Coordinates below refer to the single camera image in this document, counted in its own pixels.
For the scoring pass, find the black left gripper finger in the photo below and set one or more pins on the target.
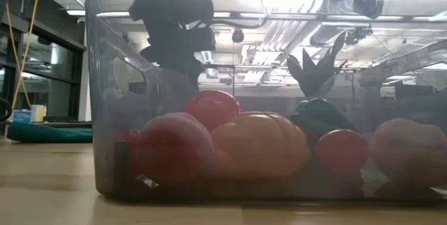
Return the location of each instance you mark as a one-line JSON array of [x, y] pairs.
[[197, 73], [164, 59]]

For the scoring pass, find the red toy tomato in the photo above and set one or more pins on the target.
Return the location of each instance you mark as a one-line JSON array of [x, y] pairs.
[[213, 108]]

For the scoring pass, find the pink toy peach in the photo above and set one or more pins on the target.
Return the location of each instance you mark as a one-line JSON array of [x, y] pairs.
[[408, 151], [174, 148]]

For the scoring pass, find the orange toy pumpkin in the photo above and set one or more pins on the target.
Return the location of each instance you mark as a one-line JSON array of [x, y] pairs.
[[262, 144]]

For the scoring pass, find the green toy bell pepper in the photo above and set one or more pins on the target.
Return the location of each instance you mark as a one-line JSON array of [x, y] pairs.
[[321, 116]]

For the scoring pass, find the bright red toy cherry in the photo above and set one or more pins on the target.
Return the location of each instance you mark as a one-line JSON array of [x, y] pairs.
[[342, 150]]

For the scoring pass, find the grey translucent plastic container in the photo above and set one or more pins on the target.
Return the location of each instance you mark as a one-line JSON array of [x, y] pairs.
[[111, 113]]

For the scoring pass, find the green succulent in white pot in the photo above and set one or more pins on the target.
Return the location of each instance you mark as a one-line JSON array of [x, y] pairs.
[[314, 78]]

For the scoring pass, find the white plastic cup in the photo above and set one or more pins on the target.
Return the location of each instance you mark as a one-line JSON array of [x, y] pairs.
[[38, 113]]

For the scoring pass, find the dark green cloth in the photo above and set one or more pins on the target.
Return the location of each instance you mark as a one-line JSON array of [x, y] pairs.
[[49, 135]]

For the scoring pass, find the blue and white box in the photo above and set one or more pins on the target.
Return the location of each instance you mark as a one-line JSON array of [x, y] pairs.
[[22, 116]]

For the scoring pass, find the black ceiling dome camera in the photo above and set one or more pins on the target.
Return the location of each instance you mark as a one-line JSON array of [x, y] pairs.
[[237, 36]]

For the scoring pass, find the black aluminium table frame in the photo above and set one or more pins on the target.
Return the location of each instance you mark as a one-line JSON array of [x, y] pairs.
[[70, 124]]

